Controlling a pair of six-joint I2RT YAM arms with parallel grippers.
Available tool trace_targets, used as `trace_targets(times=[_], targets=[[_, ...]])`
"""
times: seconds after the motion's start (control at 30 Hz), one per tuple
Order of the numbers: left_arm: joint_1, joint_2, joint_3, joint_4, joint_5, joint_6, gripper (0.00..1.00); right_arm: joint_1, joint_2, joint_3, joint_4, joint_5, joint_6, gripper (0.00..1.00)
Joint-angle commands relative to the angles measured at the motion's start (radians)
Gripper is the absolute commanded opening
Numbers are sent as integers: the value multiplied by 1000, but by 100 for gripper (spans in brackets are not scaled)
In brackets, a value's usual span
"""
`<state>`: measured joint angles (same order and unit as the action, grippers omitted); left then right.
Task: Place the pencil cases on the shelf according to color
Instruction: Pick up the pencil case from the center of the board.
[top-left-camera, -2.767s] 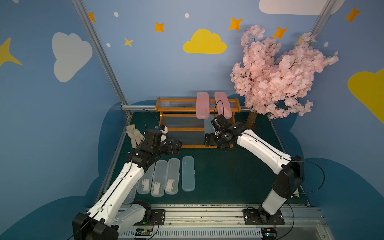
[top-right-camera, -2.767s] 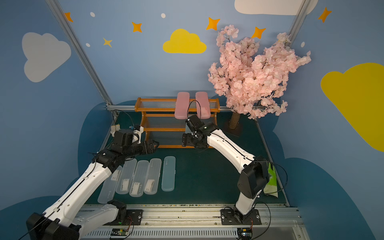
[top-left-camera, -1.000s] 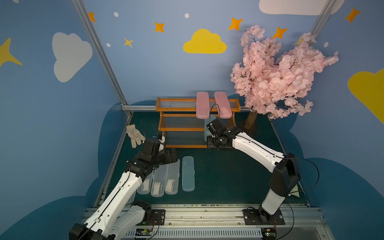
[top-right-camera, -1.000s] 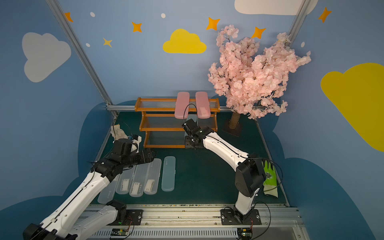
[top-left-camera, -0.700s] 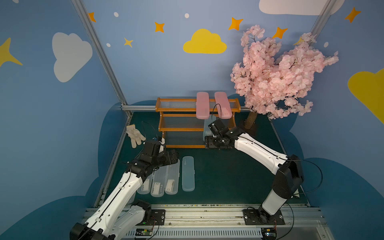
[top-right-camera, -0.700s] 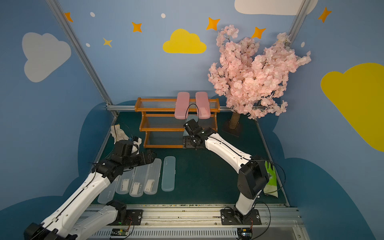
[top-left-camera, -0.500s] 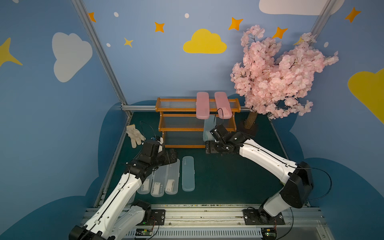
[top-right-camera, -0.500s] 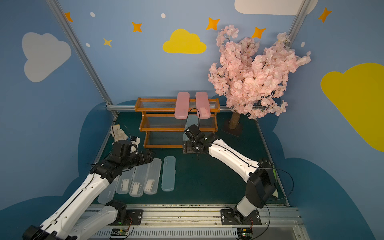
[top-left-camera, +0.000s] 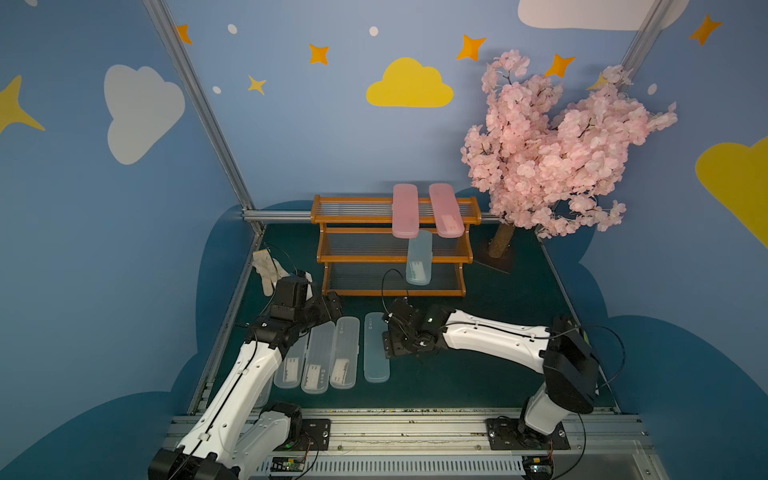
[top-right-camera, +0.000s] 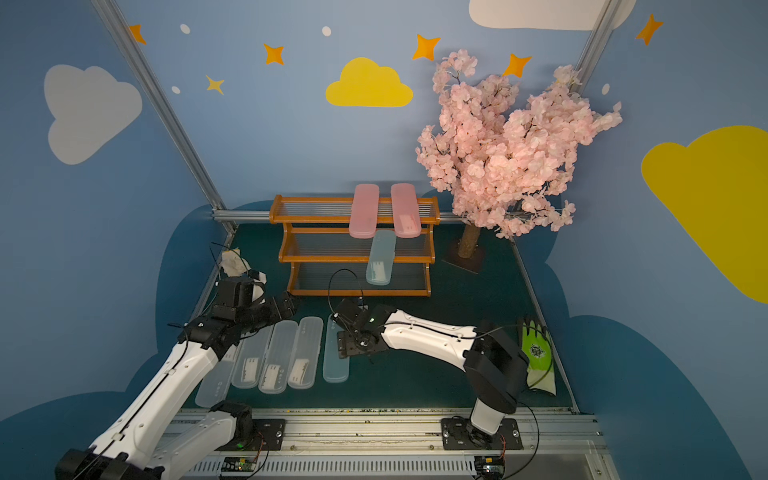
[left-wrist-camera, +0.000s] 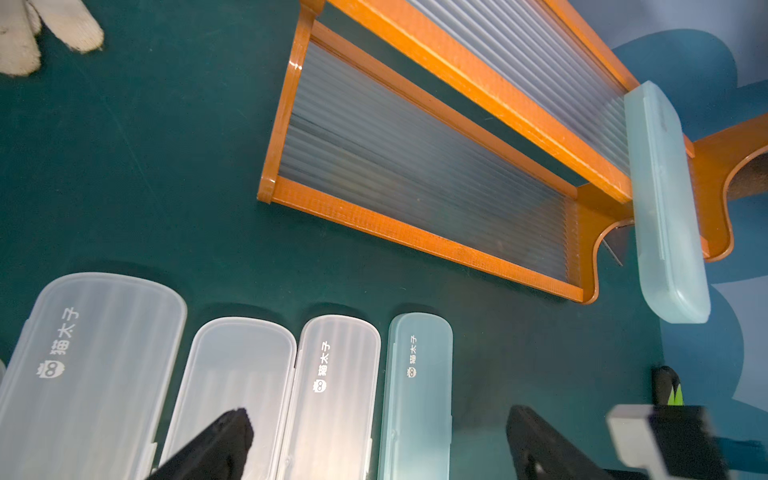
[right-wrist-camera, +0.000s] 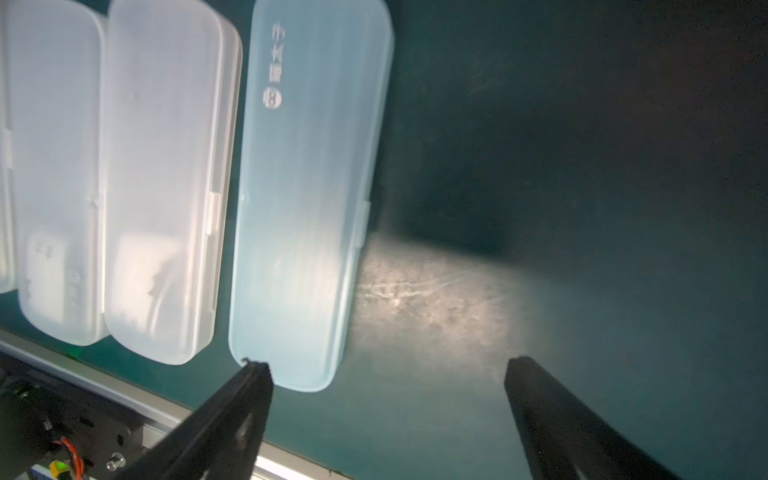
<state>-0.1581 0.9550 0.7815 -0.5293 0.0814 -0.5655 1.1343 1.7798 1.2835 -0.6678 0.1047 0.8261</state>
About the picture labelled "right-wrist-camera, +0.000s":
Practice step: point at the light blue pencil case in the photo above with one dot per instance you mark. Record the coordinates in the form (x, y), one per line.
(317, 79)

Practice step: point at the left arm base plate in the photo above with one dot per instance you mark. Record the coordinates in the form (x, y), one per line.
(45, 419)

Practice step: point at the clear pencil case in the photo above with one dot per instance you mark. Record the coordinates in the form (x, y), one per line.
(170, 98)
(8, 263)
(54, 54)

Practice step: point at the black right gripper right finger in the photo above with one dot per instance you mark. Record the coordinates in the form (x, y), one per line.
(564, 439)

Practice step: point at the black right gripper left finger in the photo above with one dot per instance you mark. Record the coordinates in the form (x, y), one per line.
(219, 440)

